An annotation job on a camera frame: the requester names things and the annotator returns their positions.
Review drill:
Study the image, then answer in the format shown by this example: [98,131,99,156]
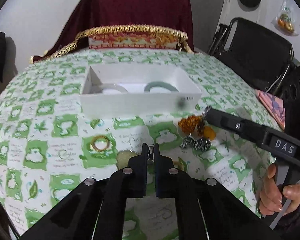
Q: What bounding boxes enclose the pale green jade pendant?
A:
[116,150,138,170]

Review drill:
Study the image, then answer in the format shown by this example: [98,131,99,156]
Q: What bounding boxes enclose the silver keyring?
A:
[202,106,212,119]

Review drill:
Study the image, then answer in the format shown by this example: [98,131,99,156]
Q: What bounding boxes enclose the silver black chain bracelet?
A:
[180,134,212,152]

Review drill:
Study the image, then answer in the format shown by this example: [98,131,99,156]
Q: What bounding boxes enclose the gold ring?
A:
[91,135,112,152]

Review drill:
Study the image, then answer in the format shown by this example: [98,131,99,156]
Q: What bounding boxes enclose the amber bead necklace with pendant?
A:
[178,114,217,141]

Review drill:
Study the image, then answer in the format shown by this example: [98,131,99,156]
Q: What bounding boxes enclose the person's right hand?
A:
[259,164,300,216]

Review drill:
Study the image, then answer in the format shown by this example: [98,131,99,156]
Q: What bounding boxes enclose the black folding chair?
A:
[207,17,294,96]

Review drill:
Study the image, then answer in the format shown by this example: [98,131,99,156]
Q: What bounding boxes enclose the white cardboard box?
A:
[80,62,202,119]

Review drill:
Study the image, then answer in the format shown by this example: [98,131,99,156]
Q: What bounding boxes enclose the green white patterned tablecloth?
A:
[0,49,279,233]

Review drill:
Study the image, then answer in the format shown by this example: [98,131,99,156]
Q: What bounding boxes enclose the green jade bangle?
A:
[143,81,179,92]

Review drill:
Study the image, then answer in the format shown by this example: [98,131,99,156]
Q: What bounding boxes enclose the white jade bangle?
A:
[98,83,128,94]

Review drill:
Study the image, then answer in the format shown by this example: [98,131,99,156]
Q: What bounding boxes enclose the plastic bag with oranges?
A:
[276,0,295,34]

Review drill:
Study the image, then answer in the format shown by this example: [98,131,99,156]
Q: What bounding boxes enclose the red orange decorated box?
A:
[88,32,179,50]

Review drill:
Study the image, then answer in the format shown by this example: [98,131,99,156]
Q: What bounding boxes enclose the dark red velvet cloth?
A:
[32,0,194,62]

